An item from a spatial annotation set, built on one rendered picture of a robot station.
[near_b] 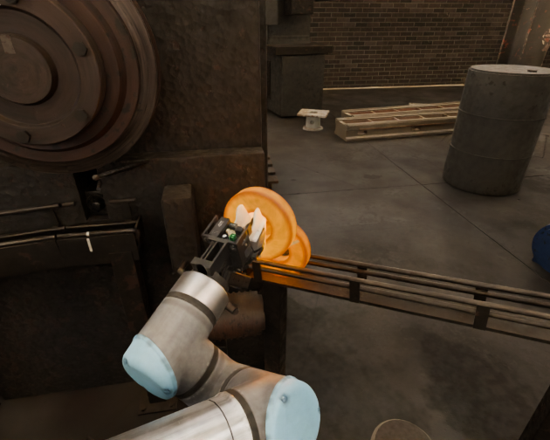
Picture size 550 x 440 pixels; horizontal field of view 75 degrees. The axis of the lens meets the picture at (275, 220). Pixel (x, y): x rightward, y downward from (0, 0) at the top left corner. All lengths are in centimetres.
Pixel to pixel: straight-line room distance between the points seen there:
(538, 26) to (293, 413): 439
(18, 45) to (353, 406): 137
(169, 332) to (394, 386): 113
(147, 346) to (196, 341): 7
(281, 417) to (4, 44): 75
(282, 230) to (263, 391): 34
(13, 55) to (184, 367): 62
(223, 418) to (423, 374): 124
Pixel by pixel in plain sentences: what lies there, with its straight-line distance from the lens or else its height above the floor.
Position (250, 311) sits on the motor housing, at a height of 52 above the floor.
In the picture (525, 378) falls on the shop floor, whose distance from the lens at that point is 178.
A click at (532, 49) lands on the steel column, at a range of 462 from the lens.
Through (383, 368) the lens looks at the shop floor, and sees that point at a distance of 159.
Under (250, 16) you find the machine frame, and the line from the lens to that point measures 102.
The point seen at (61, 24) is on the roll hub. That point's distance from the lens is 82.
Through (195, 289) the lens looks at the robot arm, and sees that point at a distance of 57.
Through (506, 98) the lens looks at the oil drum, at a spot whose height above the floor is 72.
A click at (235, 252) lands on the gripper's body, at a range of 62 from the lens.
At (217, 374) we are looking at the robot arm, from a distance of 58.
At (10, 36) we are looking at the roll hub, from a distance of 84.
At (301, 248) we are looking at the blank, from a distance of 84.
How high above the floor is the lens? 120
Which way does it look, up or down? 29 degrees down
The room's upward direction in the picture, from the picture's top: straight up
